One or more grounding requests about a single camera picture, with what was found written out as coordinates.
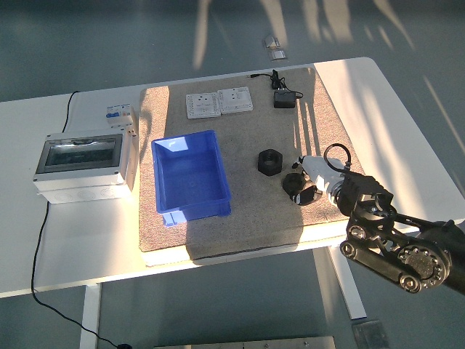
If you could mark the blue plastic box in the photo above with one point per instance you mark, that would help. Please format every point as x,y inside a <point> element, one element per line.
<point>192,174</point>

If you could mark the open metal floor socket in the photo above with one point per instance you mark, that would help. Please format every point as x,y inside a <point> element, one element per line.
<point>270,41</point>

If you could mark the black hex nut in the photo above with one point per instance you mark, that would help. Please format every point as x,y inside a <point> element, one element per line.
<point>290,180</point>
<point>264,168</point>

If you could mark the grey-brown mat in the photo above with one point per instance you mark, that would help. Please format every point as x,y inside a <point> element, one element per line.
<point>247,218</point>

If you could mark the white table leg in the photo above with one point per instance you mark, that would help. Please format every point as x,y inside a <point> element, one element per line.
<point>343,283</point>
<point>90,320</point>

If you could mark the grey metal robot base plate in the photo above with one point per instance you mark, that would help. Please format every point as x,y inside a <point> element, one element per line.
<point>243,343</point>

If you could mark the white circuit breaker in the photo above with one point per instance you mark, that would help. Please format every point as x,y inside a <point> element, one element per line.
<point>120,114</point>

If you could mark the white wall socket panel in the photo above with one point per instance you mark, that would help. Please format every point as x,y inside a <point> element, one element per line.
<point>202,106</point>
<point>235,100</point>

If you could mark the white electrical distribution box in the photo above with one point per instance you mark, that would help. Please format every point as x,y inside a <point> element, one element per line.
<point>78,171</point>

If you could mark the flat metal floor socket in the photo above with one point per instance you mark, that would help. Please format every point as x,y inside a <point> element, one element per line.
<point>277,55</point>

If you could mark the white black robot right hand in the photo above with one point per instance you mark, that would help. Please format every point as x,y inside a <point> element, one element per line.
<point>321,171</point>

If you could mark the grey metal floor plate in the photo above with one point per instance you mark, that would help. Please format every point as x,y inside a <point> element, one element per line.
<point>370,334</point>

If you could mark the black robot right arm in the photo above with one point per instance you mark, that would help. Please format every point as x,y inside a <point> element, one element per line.
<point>385,254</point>

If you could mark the black power adapter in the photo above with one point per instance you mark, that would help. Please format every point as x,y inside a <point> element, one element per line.
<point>284,99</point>

